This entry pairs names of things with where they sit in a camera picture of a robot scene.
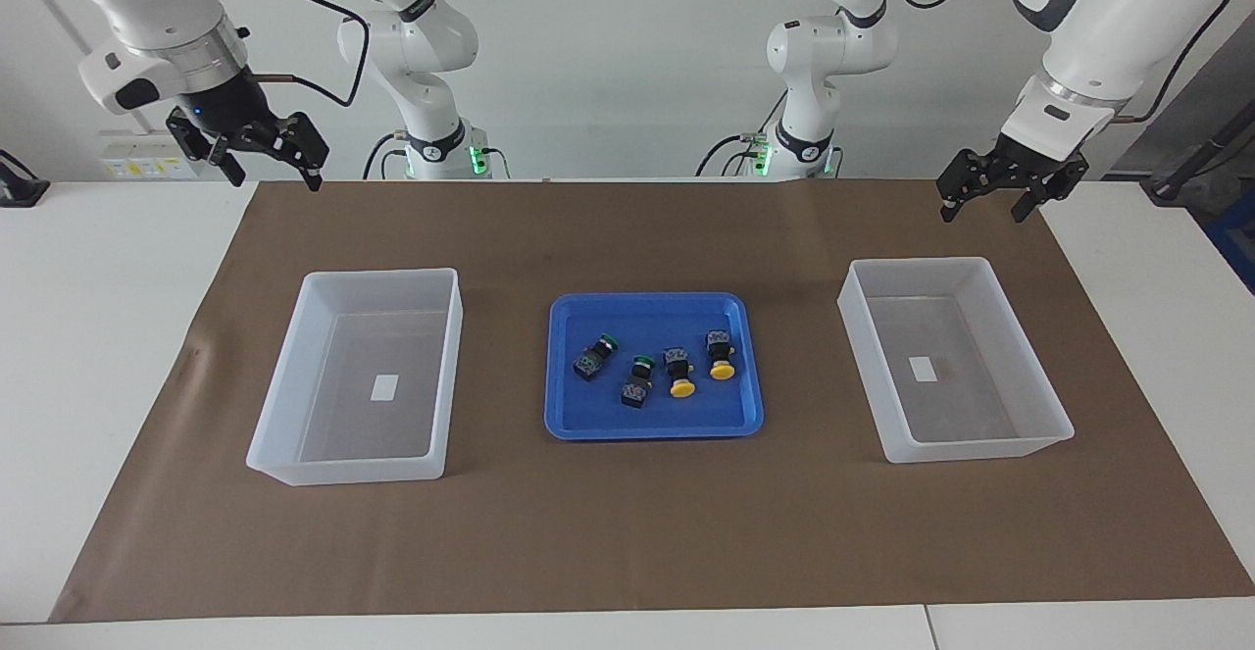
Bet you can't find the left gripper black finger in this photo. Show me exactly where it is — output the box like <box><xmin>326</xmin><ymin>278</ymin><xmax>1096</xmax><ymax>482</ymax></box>
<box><xmin>935</xmin><ymin>148</ymin><xmax>993</xmax><ymax>225</ymax></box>
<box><xmin>1012</xmin><ymin>165</ymin><xmax>1090</xmax><ymax>225</ymax></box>

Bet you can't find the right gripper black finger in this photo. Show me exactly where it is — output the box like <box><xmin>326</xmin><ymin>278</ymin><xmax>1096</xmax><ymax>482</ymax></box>
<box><xmin>275</xmin><ymin>113</ymin><xmax>330</xmax><ymax>192</ymax></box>
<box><xmin>165</xmin><ymin>107</ymin><xmax>247</xmax><ymax>188</ymax></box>

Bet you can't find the yellow push button switch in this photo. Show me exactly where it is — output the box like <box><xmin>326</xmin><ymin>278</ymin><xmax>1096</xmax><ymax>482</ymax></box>
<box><xmin>705</xmin><ymin>329</ymin><xmax>738</xmax><ymax>381</ymax></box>
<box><xmin>663</xmin><ymin>346</ymin><xmax>698</xmax><ymax>399</ymax></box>

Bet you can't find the green push button switch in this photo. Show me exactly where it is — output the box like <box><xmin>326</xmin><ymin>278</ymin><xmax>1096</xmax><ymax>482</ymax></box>
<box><xmin>573</xmin><ymin>333</ymin><xmax>620</xmax><ymax>383</ymax></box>
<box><xmin>620</xmin><ymin>355</ymin><xmax>656</xmax><ymax>410</ymax></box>

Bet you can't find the black tripod stand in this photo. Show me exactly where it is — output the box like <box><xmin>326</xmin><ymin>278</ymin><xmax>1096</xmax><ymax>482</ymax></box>
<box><xmin>1142</xmin><ymin>99</ymin><xmax>1255</xmax><ymax>205</ymax></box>

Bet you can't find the blue plastic crate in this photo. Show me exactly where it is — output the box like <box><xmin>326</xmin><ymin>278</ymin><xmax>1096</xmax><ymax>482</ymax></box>
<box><xmin>1206</xmin><ymin>194</ymin><xmax>1255</xmax><ymax>295</ymax></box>

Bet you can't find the translucent white plastic box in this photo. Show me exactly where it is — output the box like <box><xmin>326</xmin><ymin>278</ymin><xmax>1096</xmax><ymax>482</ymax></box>
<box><xmin>245</xmin><ymin>268</ymin><xmax>464</xmax><ymax>487</ymax></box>
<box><xmin>836</xmin><ymin>257</ymin><xmax>1076</xmax><ymax>465</ymax></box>

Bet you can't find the blue plastic tray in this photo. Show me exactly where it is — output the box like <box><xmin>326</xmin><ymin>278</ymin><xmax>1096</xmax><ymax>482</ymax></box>
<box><xmin>544</xmin><ymin>291</ymin><xmax>766</xmax><ymax>442</ymax></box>

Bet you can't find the brown paper table mat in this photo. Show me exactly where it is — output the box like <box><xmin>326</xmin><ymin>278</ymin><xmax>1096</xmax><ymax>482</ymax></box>
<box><xmin>49</xmin><ymin>179</ymin><xmax>1255</xmax><ymax>624</ymax></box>

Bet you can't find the white wall socket panel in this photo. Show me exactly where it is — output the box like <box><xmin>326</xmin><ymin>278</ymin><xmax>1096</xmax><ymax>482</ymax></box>
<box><xmin>101</xmin><ymin>133</ymin><xmax>212</xmax><ymax>180</ymax></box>

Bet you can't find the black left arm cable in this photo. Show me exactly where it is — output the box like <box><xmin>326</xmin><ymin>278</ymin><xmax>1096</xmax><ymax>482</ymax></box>
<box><xmin>882</xmin><ymin>0</ymin><xmax>1238</xmax><ymax>127</ymax></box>

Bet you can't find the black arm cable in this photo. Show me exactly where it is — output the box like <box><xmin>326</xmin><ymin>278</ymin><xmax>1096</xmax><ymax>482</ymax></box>
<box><xmin>238</xmin><ymin>0</ymin><xmax>373</xmax><ymax>110</ymax></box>
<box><xmin>882</xmin><ymin>0</ymin><xmax>1238</xmax><ymax>127</ymax></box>

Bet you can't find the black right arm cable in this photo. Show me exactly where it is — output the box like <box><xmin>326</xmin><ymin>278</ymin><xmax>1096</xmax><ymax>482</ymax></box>
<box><xmin>238</xmin><ymin>0</ymin><xmax>373</xmax><ymax>110</ymax></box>

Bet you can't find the black clamp mount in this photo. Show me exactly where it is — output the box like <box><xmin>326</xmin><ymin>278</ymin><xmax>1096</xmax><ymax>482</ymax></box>
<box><xmin>0</xmin><ymin>148</ymin><xmax>51</xmax><ymax>208</ymax></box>

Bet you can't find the black base cable bundle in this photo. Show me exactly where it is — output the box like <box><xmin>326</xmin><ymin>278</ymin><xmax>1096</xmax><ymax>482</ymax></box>
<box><xmin>694</xmin><ymin>89</ymin><xmax>785</xmax><ymax>178</ymax></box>

